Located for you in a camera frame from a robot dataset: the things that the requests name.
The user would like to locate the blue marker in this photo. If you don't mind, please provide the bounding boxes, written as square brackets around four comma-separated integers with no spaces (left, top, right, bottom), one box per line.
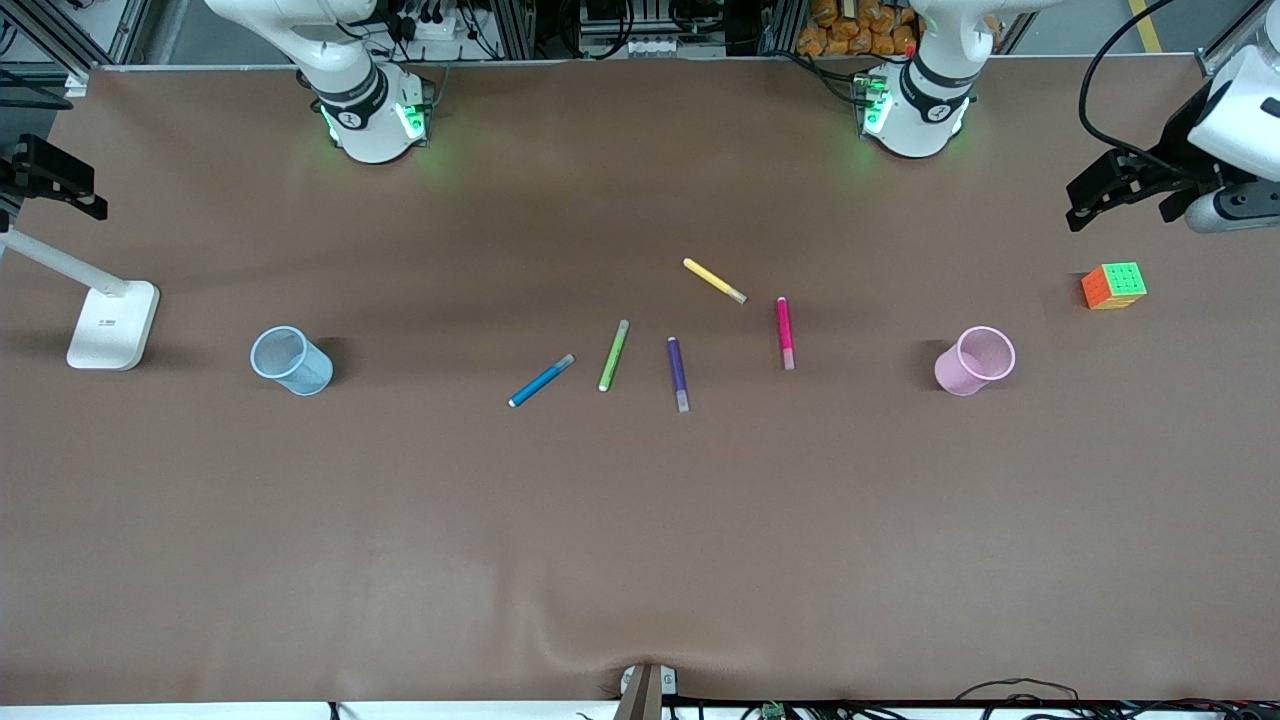
[508,353,577,409]

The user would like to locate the colourful puzzle cube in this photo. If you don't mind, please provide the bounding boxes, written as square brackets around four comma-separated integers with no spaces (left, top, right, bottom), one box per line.
[1081,262,1148,311]

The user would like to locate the white desk lamp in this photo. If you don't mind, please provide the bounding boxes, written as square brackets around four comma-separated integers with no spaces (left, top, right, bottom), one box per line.
[0,228,161,372]

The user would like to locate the translucent pink cup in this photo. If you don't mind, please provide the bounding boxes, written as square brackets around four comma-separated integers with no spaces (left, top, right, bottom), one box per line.
[934,325,1017,397]

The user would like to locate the orange lumpy bag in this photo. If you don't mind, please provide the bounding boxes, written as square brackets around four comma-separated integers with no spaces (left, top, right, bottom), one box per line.
[797,0,921,58]

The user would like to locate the translucent blue cup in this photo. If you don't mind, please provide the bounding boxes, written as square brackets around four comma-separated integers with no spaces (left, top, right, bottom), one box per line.
[250,325,334,397]

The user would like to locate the yellow marker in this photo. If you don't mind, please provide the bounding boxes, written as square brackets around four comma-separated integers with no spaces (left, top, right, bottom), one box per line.
[683,257,748,305]

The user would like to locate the white power strip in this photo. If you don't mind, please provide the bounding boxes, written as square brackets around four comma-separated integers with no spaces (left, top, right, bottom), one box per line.
[385,10,463,43]

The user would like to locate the purple marker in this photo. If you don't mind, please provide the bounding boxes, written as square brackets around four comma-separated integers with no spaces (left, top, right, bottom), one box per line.
[666,336,691,414]

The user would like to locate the grey power strip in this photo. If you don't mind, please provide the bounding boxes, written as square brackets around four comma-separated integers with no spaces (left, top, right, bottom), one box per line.
[580,35,691,59]

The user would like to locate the green marker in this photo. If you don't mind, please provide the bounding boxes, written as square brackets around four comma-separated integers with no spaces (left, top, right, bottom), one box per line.
[598,319,631,393]

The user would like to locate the aluminium frame post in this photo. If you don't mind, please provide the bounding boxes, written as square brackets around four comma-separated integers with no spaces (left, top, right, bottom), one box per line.
[0,0,101,98]
[1197,0,1280,78]

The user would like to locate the black looped cable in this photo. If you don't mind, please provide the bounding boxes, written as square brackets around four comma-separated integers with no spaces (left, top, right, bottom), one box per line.
[955,678,1086,706]

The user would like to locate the metal table edge bracket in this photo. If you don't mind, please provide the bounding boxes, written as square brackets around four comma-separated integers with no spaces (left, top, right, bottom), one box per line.
[618,663,679,720]

